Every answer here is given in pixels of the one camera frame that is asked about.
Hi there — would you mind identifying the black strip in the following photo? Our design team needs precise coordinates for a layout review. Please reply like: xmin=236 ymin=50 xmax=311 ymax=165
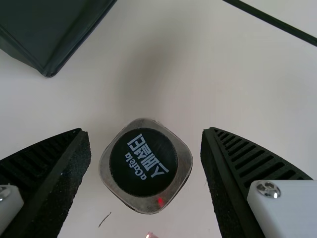
xmin=222 ymin=0 xmax=317 ymax=47

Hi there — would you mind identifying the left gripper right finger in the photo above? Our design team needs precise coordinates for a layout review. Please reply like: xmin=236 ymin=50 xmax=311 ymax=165
xmin=200 ymin=126 xmax=317 ymax=238

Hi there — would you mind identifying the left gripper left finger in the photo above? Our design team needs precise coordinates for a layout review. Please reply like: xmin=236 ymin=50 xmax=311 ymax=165
xmin=0 ymin=127 xmax=90 ymax=238

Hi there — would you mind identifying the dark coffee bottle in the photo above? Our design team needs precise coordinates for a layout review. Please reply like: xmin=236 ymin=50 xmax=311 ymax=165
xmin=98 ymin=118 xmax=194 ymax=214

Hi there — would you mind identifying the dark grey bag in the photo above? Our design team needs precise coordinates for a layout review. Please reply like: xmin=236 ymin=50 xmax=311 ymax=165
xmin=0 ymin=0 xmax=118 ymax=78

